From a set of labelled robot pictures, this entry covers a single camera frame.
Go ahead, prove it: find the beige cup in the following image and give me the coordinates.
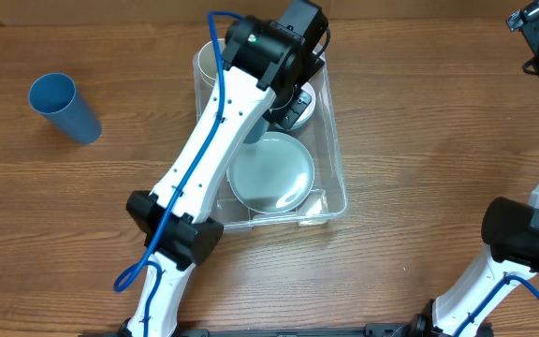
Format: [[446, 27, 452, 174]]
[[195, 41, 217, 87]]

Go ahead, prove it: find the grey plate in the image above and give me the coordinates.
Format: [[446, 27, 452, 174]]
[[226, 132, 315, 214]]

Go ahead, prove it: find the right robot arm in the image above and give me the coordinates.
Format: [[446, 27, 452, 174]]
[[396, 0, 539, 337]]

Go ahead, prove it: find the pink bowl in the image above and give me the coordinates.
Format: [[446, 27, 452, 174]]
[[292, 82, 316, 129]]

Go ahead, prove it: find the clear plastic storage bin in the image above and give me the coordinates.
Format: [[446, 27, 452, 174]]
[[211, 66, 348, 232]]

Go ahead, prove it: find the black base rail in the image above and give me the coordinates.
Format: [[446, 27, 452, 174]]
[[78, 322, 434, 337]]

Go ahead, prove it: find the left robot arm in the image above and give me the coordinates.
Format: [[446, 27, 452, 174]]
[[113, 1, 330, 336]]

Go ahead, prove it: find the dark blue cup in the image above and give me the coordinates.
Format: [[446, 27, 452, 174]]
[[28, 73, 102, 144], [243, 117, 270, 144]]

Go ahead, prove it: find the right blue cable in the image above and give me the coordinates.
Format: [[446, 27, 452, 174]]
[[451, 273, 539, 337]]

